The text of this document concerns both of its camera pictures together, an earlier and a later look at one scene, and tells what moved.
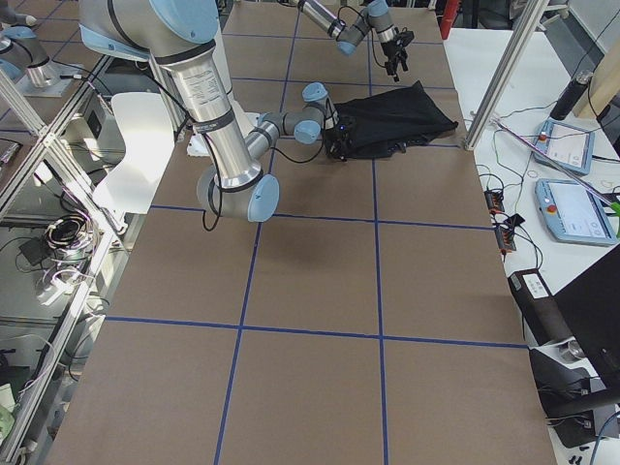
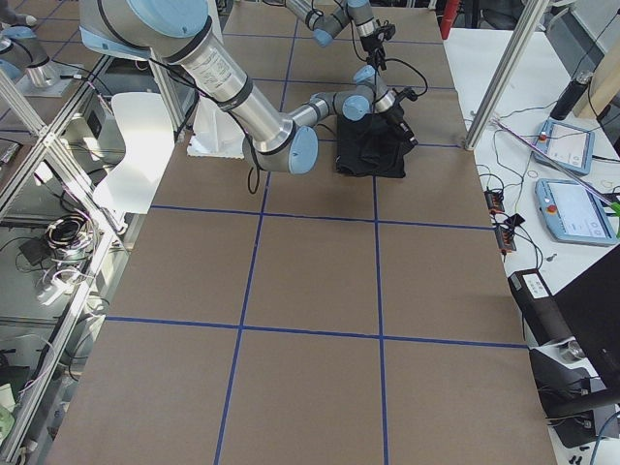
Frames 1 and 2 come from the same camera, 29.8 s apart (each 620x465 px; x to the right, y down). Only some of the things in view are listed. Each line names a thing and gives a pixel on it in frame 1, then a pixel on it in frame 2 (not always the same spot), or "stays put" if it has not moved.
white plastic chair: (147, 125) stays put
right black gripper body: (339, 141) -> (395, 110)
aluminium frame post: (531, 16) stays put
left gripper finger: (390, 69) -> (378, 59)
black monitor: (591, 306) stays put
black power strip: (504, 233) stays put
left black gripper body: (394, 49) -> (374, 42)
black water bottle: (571, 95) stays put
